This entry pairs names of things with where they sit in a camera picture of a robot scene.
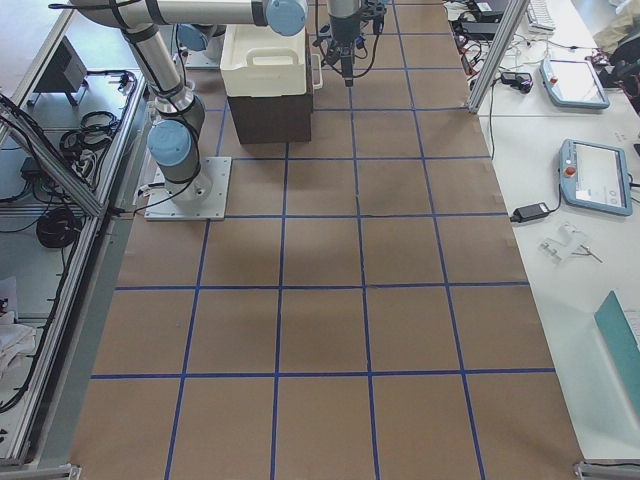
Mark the lower teach pendant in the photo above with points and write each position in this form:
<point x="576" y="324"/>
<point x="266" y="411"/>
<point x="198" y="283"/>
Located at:
<point x="595" y="176"/>

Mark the wooden drawer with white handle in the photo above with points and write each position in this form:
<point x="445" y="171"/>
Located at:
<point x="316" y="71"/>

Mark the teal folder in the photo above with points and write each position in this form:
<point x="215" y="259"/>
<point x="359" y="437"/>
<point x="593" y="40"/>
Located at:
<point x="619" y="339"/>

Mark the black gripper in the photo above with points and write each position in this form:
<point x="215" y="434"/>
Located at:
<point x="344" y="41"/>

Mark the black adapter near post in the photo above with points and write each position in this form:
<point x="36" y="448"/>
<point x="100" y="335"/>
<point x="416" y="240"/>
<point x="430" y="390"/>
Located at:
<point x="520" y="81"/>

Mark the teach pendant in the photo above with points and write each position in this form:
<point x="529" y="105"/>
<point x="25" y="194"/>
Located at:
<point x="595" y="176"/>
<point x="573" y="84"/>

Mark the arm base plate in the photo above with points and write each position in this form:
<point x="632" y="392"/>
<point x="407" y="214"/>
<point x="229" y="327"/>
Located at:
<point x="205" y="198"/>

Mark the aluminium frame post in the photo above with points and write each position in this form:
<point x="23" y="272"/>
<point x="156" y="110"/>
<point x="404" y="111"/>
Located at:
<point x="505" y="32"/>

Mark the white keyboard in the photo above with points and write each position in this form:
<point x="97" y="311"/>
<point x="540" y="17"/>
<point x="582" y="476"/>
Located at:
<point x="538" y="17"/>

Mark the grey box on stand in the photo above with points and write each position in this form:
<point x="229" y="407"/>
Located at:
<point x="66" y="73"/>

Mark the black power adapter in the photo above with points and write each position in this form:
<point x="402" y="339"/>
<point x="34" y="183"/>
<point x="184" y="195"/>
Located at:
<point x="530" y="212"/>

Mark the upper teach pendant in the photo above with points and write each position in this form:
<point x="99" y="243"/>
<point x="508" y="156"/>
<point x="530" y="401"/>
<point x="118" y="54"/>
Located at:
<point x="573" y="84"/>

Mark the white plastic tray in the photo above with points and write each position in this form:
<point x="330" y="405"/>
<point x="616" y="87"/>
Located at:
<point x="258" y="62"/>

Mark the dark brown drawer cabinet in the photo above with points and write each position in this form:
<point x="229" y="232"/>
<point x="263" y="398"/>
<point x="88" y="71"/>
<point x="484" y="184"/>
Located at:
<point x="281" y="119"/>

